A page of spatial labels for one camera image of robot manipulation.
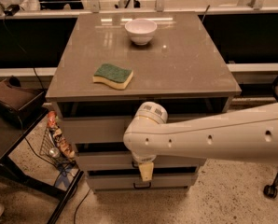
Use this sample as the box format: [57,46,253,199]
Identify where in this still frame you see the grey drawer cabinet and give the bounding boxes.
[45,11,242,194]

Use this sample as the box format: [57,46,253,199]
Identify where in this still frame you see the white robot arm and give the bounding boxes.
[123,102,278,164]

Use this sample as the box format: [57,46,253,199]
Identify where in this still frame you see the black floor cable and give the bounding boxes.
[73,188,92,224]

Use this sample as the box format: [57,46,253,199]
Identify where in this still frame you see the wire basket with snacks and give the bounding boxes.
[40,111,75,166]

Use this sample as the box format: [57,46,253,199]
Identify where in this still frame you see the grey bottom drawer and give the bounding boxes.
[86,173,198,191]

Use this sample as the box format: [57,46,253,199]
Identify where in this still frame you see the dark brown box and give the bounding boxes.
[0,77,45,128]

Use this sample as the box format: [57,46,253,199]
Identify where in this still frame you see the green yellow sponge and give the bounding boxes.
[92,63,133,90]

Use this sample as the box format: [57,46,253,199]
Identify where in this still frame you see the black side table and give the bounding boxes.
[0,107,83,224]

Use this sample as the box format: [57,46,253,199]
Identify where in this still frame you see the white ceramic bowl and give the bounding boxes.
[125,19,158,45]

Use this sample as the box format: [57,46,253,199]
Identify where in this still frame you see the grey top drawer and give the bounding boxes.
[58,116,132,144]

